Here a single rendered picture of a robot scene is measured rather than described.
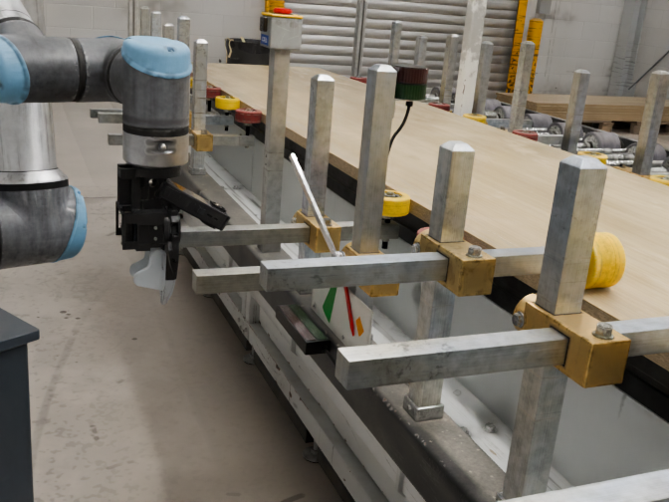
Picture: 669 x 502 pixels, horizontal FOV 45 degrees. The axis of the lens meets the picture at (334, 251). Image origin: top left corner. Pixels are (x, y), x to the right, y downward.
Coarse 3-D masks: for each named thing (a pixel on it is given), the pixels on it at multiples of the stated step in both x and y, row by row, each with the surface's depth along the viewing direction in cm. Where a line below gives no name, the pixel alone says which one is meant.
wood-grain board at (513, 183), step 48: (240, 96) 277; (288, 96) 287; (336, 96) 298; (336, 144) 206; (432, 144) 217; (480, 144) 223; (528, 144) 230; (432, 192) 164; (480, 192) 168; (528, 192) 172; (624, 192) 180; (480, 240) 135; (528, 240) 137; (624, 240) 142; (624, 288) 117
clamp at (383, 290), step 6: (348, 246) 135; (348, 252) 135; (354, 252) 133; (372, 252) 133; (378, 252) 134; (360, 288) 131; (366, 288) 128; (372, 288) 127; (378, 288) 127; (384, 288) 128; (390, 288) 128; (396, 288) 129; (372, 294) 127; (378, 294) 128; (384, 294) 128; (390, 294) 129; (396, 294) 129
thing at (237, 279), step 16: (192, 272) 121; (208, 272) 121; (224, 272) 121; (240, 272) 122; (256, 272) 123; (192, 288) 122; (208, 288) 120; (224, 288) 121; (240, 288) 122; (256, 288) 123
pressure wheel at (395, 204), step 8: (384, 192) 159; (392, 192) 157; (400, 192) 159; (384, 200) 154; (392, 200) 154; (400, 200) 154; (408, 200) 156; (384, 208) 154; (392, 208) 154; (400, 208) 155; (408, 208) 157; (384, 216) 158; (392, 216) 155; (400, 216) 155; (384, 248) 160
